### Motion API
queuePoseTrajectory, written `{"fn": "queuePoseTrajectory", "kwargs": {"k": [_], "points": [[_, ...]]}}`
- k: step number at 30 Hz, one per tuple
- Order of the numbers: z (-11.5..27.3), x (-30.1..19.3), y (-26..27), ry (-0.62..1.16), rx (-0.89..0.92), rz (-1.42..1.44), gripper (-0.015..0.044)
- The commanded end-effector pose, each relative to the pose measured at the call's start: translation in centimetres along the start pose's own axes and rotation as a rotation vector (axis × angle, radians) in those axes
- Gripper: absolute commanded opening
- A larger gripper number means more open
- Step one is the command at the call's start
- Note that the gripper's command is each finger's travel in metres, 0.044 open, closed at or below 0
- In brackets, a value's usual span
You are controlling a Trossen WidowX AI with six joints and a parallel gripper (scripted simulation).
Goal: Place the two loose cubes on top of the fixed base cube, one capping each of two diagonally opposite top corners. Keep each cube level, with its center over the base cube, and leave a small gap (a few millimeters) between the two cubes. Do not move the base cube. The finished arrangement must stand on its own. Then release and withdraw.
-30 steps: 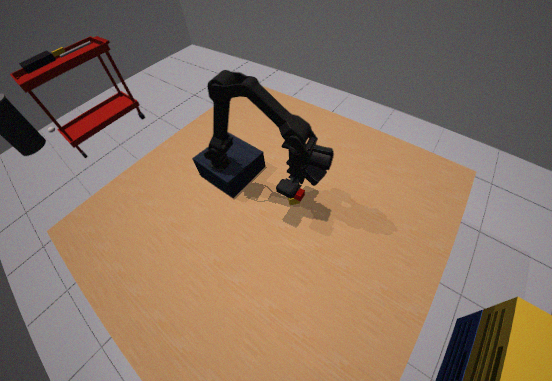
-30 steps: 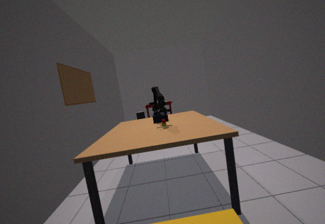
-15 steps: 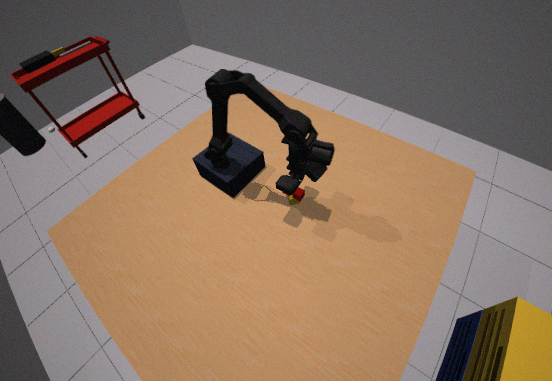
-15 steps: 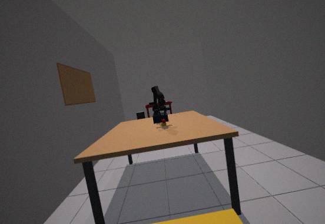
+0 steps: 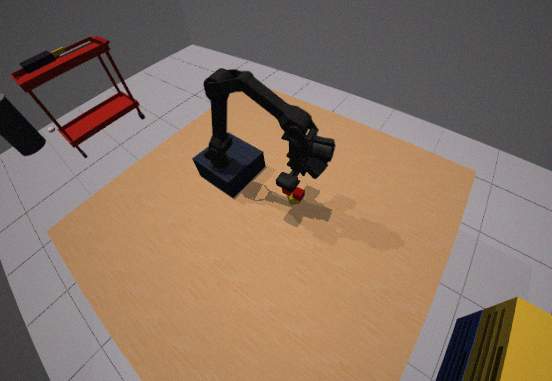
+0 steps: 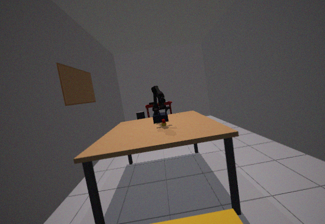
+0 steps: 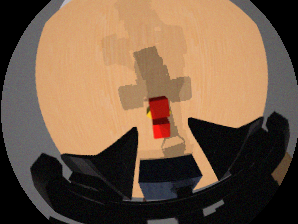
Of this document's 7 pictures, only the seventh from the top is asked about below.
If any red cube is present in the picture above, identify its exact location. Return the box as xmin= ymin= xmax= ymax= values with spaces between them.
xmin=149 ymin=96 xmax=170 ymax=120
xmin=152 ymin=116 xmax=170 ymax=139

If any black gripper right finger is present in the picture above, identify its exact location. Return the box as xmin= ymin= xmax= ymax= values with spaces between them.
xmin=188 ymin=116 xmax=265 ymax=181

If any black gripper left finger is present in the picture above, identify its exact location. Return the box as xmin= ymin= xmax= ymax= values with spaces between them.
xmin=61 ymin=127 xmax=138 ymax=201

